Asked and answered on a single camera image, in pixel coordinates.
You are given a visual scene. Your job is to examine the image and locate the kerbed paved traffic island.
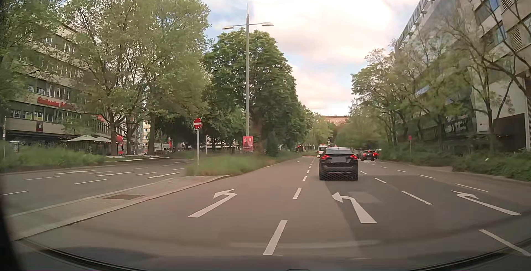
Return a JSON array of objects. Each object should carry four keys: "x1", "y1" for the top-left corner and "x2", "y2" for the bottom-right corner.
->
[{"x1": 8, "y1": 174, "x2": 233, "y2": 240}]

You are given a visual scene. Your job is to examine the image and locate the row of trees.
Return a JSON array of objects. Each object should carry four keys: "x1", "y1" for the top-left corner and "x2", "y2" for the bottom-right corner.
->
[
  {"x1": 334, "y1": 0, "x2": 531, "y2": 155},
  {"x1": 0, "y1": 0, "x2": 334, "y2": 157}
]

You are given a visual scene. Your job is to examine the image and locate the green planted verge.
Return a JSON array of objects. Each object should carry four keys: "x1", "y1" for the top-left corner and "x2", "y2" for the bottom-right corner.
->
[{"x1": 378, "y1": 144, "x2": 531, "y2": 182}]

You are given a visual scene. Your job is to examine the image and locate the red no entry sign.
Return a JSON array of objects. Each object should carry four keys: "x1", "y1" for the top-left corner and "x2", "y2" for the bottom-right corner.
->
[{"x1": 192, "y1": 117, "x2": 203, "y2": 166}]

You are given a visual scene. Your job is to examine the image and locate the grass median strip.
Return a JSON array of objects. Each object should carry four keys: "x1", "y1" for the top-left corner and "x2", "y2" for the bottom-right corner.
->
[{"x1": 184, "y1": 150, "x2": 309, "y2": 177}]

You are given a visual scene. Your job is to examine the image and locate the car's own bonnet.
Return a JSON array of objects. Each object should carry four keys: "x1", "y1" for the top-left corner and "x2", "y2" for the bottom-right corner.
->
[{"x1": 12, "y1": 238, "x2": 531, "y2": 271}]

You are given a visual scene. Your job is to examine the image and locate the grey concrete glass building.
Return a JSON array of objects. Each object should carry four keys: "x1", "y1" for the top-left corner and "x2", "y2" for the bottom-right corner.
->
[{"x1": 394, "y1": 0, "x2": 531, "y2": 153}]

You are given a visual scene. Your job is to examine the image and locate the black car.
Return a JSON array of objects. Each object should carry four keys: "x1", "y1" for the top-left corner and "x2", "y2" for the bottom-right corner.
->
[{"x1": 318, "y1": 147, "x2": 359, "y2": 181}]

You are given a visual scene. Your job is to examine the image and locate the road markings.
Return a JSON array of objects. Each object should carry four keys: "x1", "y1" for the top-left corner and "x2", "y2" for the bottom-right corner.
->
[{"x1": 0, "y1": 157, "x2": 531, "y2": 257}]

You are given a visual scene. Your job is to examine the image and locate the pale parasols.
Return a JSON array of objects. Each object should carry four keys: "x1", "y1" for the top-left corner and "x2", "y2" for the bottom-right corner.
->
[{"x1": 66, "y1": 134, "x2": 113, "y2": 144}]

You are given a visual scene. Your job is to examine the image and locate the beige office building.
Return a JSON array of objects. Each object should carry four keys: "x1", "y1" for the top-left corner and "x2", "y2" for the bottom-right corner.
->
[{"x1": 0, "y1": 24, "x2": 129, "y2": 155}]

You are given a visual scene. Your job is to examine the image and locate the grass verge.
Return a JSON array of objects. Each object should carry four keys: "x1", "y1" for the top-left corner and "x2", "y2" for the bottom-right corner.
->
[{"x1": 0, "y1": 143, "x2": 110, "y2": 173}]

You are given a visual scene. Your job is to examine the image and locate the grey asphalt road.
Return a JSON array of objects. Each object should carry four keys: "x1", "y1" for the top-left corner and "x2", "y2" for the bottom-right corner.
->
[{"x1": 0, "y1": 155, "x2": 531, "y2": 259}]

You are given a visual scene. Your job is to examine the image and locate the brown building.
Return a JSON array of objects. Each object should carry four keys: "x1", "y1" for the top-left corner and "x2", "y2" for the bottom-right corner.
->
[{"x1": 320, "y1": 115, "x2": 349, "y2": 125}]

